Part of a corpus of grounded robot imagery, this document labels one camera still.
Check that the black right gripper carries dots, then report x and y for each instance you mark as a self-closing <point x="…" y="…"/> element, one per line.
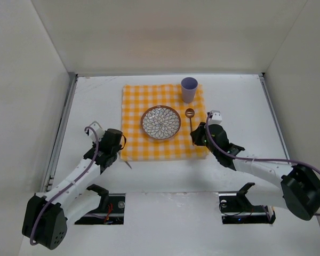
<point x="198" y="135"/>

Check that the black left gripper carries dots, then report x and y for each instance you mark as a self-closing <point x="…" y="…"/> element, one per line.
<point x="106" y="159"/>

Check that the copper spoon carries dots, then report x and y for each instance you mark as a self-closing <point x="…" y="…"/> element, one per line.
<point x="189" y="113"/>

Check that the yellow white checkered cloth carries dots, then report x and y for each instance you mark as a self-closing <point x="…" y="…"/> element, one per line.
<point x="136" y="100"/>

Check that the floral patterned ceramic plate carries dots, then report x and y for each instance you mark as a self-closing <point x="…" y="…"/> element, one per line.
<point x="160" y="122"/>

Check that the lilac plastic cup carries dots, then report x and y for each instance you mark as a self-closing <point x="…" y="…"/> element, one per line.
<point x="189" y="87"/>

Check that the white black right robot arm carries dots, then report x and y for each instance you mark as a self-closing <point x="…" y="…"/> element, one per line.
<point x="299" y="185"/>

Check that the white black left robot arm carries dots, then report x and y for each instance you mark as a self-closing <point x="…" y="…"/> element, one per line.
<point x="49" y="214"/>

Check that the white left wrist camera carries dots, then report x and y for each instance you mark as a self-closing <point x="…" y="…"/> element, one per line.
<point x="95" y="131"/>

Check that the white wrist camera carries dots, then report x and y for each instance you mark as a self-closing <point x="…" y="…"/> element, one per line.
<point x="95" y="131"/>
<point x="214" y="117"/>

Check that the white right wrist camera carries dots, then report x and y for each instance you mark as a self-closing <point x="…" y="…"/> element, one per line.
<point x="214" y="117"/>

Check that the left aluminium table rail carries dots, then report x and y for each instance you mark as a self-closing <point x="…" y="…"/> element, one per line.
<point x="51" y="165"/>

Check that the aluminium table rail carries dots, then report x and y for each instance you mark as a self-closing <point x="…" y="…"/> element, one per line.
<point x="273" y="114"/>
<point x="51" y="165"/>

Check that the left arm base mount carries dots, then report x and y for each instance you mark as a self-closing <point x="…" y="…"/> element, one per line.
<point x="110" y="210"/>

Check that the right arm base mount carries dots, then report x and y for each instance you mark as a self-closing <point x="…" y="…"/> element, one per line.
<point x="236" y="209"/>

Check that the right aluminium table rail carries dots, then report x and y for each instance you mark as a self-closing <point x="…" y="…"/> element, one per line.
<point x="273" y="114"/>

